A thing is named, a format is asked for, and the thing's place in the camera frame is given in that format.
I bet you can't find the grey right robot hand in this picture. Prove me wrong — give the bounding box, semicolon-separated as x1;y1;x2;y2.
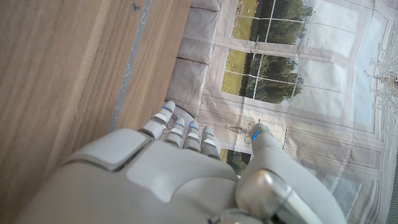
12;100;348;224

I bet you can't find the printed window scene backdrop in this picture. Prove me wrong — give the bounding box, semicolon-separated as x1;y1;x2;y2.
164;0;398;224

